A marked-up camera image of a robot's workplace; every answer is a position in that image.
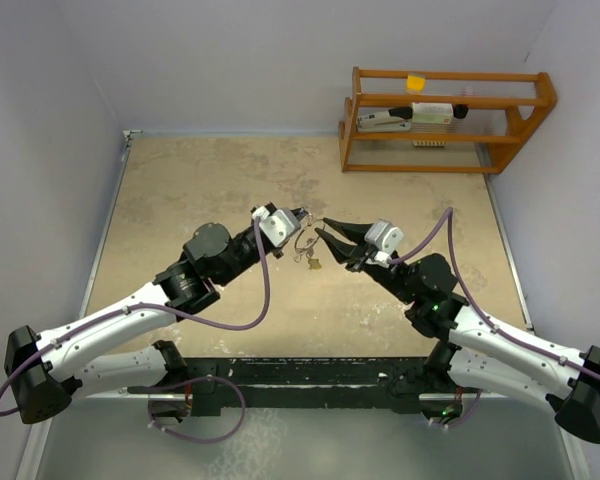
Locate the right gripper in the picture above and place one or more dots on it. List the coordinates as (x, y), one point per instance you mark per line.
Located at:
(351, 254)

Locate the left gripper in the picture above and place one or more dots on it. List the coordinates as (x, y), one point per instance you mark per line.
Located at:
(277, 253)

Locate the large metal keyring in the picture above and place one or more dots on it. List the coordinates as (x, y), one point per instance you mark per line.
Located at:
(303, 241)

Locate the bunch of metal keys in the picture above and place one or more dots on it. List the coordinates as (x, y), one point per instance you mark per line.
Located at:
(307, 253)

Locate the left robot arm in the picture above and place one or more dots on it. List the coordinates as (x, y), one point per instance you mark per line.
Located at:
(47, 370)

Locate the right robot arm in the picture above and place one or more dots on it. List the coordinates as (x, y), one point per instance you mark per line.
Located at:
(479, 351)

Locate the small comb binding piece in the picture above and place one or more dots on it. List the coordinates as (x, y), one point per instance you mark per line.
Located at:
(428, 144)

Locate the wooden shelf rack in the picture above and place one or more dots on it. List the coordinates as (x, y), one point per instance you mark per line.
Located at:
(496, 111)

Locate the white stapler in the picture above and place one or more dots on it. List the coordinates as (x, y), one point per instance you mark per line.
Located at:
(397, 119)

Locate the white green box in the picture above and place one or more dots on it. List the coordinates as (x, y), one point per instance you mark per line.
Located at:
(432, 113)

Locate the small black object on shelf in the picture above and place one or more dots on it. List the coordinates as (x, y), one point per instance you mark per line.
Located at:
(460, 111)

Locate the yellow sticky note block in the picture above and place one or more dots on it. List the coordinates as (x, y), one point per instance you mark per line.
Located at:
(415, 84)

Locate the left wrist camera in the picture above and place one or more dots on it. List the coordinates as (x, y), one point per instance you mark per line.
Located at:
(275, 224)

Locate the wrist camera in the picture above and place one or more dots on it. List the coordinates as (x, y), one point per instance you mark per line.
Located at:
(384, 238)
(275, 224)

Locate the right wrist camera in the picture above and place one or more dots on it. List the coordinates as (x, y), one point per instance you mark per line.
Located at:
(384, 238)

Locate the black mounting base rail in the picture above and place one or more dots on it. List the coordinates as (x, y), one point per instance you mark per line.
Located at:
(387, 383)

